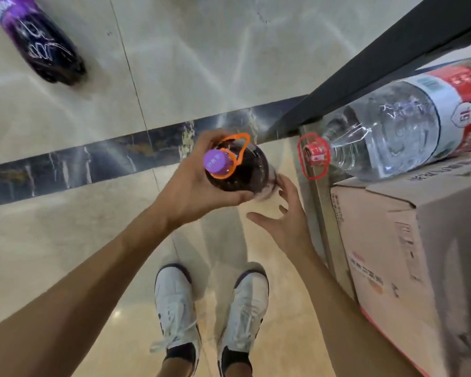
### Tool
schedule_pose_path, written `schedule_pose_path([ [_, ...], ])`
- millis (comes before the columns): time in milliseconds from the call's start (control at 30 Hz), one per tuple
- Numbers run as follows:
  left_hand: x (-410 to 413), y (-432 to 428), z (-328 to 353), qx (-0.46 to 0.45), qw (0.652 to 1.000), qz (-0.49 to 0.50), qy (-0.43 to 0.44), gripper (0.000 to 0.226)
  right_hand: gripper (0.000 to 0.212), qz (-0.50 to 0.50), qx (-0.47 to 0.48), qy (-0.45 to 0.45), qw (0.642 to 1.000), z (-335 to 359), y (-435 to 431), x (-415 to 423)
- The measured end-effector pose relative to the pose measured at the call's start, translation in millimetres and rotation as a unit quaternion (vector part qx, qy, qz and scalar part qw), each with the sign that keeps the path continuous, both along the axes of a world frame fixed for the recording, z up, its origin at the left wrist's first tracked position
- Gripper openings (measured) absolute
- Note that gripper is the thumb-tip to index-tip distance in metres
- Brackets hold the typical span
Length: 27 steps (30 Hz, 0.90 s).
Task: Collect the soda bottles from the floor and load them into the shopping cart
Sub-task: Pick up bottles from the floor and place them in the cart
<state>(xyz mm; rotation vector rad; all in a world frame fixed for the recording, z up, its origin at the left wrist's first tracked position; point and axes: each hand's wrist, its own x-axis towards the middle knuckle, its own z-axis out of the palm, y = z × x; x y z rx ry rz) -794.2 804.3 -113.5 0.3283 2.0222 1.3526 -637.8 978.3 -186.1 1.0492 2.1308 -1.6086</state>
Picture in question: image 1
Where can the person's right hand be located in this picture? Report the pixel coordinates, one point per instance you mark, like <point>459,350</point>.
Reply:
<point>290,231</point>

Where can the person's left hand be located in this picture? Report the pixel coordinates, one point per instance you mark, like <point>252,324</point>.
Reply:
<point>188,188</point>

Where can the purple soda bottle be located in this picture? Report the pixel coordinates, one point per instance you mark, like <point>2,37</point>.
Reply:
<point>247,168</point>
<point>39,43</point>

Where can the person's left forearm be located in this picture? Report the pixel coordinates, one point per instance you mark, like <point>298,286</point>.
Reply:
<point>74,298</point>

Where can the person's right forearm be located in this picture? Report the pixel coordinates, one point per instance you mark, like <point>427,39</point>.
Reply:
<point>349,318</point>

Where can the person's right white shoe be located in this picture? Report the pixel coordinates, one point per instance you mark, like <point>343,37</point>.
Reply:
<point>243,310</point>

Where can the person's white shoe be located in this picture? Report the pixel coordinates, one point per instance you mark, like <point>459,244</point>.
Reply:
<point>176,306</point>
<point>243,310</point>

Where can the person's left white shoe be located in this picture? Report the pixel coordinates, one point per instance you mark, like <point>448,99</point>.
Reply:
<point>176,306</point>

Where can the person's right leg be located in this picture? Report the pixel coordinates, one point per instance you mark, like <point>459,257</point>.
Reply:
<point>239,371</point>

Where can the person's leg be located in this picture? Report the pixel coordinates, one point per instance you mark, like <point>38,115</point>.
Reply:
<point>176,369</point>
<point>239,371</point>

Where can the person's left leg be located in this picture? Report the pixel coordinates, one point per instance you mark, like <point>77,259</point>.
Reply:
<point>176,369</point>

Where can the pink white carton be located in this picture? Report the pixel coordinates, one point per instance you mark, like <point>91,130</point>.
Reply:
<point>384,239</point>

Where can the clear large water bottle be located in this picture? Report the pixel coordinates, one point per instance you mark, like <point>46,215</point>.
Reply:
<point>396,129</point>

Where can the dark metal display table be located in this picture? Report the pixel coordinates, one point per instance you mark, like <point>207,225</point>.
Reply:
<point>377,54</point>

